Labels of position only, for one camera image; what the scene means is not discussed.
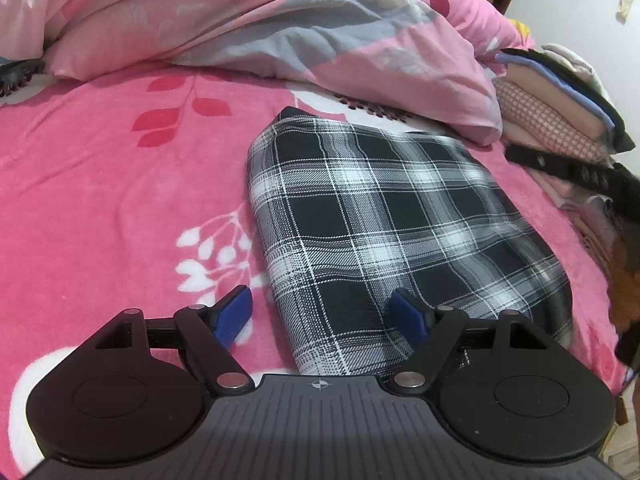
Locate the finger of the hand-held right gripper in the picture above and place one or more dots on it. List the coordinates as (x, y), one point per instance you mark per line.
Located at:
(560, 170)

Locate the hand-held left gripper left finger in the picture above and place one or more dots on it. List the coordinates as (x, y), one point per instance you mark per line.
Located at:
(232, 315)

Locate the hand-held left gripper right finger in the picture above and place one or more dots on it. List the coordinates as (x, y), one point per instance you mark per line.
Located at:
(407, 317)

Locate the black white plaid pants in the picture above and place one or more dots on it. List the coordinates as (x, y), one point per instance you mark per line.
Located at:
(375, 210)

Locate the stack of folded clothes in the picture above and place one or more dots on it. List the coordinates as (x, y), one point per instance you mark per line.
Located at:
(540, 110)

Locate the person's right hand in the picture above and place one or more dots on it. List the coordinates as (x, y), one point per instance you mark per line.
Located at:
(627, 300)

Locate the pink floral bed sheet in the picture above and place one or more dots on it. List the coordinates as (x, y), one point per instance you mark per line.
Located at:
(125, 185)

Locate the pink floral quilt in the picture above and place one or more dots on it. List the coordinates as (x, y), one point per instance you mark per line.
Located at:
(250, 10)

